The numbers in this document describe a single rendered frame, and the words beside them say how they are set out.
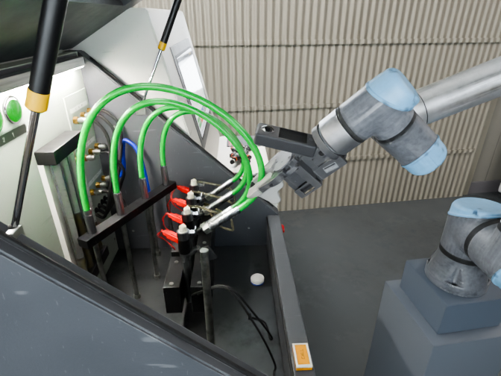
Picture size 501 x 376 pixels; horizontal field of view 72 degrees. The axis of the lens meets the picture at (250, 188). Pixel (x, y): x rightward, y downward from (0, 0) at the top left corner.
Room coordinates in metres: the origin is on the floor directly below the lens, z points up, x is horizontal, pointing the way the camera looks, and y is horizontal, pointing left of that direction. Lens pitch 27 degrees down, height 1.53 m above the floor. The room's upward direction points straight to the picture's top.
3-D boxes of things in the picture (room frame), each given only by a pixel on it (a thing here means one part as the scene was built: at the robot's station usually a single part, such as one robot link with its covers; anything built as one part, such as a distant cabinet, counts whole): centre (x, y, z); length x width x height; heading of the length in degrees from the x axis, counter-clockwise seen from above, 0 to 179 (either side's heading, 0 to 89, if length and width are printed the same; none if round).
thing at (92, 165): (0.88, 0.43, 1.20); 0.13 x 0.03 x 0.31; 2
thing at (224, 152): (1.36, 0.03, 0.96); 0.70 x 0.22 x 0.03; 2
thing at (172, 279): (0.77, 0.16, 0.91); 0.34 x 0.10 x 0.15; 2
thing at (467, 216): (0.72, -0.55, 1.07); 0.13 x 0.12 x 0.14; 3
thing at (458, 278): (0.73, -0.55, 0.95); 0.15 x 0.15 x 0.10
